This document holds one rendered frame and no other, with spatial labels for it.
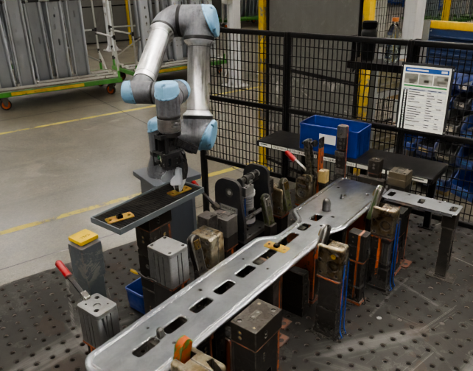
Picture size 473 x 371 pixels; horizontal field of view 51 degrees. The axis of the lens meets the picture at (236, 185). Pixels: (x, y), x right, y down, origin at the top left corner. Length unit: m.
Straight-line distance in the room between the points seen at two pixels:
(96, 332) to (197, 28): 1.11
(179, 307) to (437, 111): 1.47
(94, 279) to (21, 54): 6.88
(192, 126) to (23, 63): 6.48
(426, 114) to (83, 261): 1.60
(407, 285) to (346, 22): 2.26
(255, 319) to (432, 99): 1.41
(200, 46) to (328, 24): 2.16
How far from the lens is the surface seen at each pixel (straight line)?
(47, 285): 2.14
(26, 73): 8.23
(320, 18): 3.99
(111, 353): 1.29
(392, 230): 1.87
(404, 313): 1.92
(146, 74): 1.70
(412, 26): 5.93
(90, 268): 1.48
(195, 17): 1.89
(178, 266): 1.45
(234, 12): 8.43
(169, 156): 1.56
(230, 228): 1.67
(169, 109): 1.53
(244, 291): 1.44
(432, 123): 2.37
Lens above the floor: 1.84
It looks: 24 degrees down
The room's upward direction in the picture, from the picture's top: 1 degrees counter-clockwise
